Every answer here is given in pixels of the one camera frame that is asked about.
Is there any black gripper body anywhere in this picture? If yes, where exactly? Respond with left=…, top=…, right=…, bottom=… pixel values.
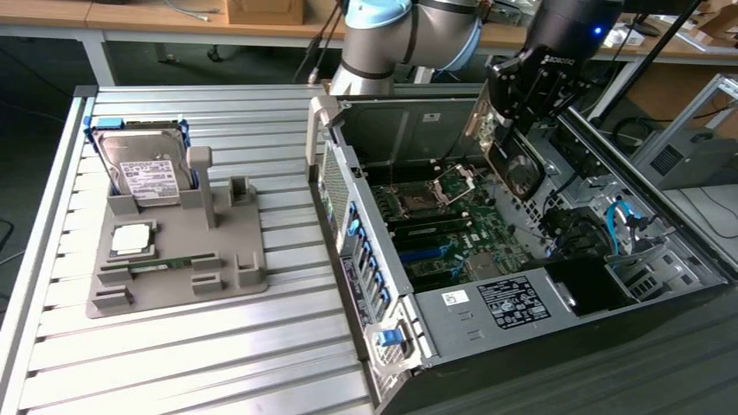
left=515, top=0, right=627, bottom=87

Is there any graphics card with fan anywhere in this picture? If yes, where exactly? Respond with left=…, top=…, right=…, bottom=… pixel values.
left=467, top=84, right=547, bottom=201

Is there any beige card retention latch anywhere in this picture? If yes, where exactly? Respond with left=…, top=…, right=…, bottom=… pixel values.
left=303, top=95, right=343, bottom=168

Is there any white box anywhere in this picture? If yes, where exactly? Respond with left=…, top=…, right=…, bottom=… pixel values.
left=605, top=26, right=646, bottom=48

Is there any grey metal device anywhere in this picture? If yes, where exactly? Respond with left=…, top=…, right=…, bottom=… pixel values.
left=483, top=0, right=535, bottom=23

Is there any black monitor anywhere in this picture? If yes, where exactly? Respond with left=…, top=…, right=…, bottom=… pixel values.
left=621, top=0, right=702, bottom=38

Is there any black tripod pole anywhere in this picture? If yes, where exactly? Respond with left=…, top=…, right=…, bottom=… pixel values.
left=586, top=0, right=709, bottom=129

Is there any silver disk bay cage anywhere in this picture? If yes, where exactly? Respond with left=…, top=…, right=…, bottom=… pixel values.
left=495, top=129, right=578, bottom=226

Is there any metal socket cover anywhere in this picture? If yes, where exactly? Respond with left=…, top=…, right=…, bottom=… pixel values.
left=430, top=163, right=481, bottom=204

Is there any grey computer tower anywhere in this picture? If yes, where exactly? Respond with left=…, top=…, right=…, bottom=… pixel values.
left=631, top=127, right=738, bottom=191

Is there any folded brown cardboard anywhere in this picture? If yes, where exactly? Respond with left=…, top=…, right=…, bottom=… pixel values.
left=694, top=3, right=738, bottom=48

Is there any wooden desk with clutter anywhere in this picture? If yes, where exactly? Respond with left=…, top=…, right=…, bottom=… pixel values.
left=478, top=0, right=738, bottom=126

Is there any CPU socket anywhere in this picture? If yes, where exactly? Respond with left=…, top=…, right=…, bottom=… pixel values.
left=397, top=189, right=435, bottom=214

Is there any black expansion slot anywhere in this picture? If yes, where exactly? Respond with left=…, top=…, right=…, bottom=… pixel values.
left=389, top=217, right=471, bottom=241

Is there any open black PC case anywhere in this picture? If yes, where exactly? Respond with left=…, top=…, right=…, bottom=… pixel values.
left=304, top=88, right=733, bottom=415

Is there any green motherboard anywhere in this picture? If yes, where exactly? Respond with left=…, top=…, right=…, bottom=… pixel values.
left=369, top=181, right=535, bottom=291

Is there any blue expansion slot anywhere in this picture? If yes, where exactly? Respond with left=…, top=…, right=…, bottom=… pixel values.
left=401, top=243, right=461, bottom=264

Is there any brown cardboard box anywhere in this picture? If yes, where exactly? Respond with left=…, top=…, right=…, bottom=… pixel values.
left=224, top=0, right=306, bottom=25

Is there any grey power supply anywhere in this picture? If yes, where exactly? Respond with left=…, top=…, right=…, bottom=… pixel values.
left=411, top=266, right=578, bottom=360

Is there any silver hard disk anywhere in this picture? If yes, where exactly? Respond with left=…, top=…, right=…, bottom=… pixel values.
left=91, top=122, right=195, bottom=208

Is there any grey parts rack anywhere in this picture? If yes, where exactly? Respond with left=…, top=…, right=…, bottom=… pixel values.
left=84, top=145, right=271, bottom=320

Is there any blue disk caddy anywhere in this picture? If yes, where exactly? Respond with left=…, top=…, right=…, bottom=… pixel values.
left=82, top=113, right=202, bottom=198

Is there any green RAM stick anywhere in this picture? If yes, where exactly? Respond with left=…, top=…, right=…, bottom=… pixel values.
left=127, top=255, right=198, bottom=272

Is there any silver CPU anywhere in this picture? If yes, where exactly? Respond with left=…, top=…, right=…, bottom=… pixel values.
left=108, top=223, right=158, bottom=257

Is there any wooden desk with white legs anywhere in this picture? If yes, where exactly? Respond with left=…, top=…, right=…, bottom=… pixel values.
left=0, top=0, right=347, bottom=87

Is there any aluminium frame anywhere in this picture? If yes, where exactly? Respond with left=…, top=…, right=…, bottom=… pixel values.
left=633, top=73, right=738, bottom=152

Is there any blue disk wire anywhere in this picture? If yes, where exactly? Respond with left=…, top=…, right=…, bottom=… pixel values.
left=605, top=196, right=642, bottom=256

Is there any hanging cable with plug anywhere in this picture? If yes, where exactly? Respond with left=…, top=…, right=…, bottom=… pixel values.
left=294, top=2, right=346, bottom=84

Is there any white cable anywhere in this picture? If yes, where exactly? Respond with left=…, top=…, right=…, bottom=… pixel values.
left=163, top=0, right=224, bottom=22

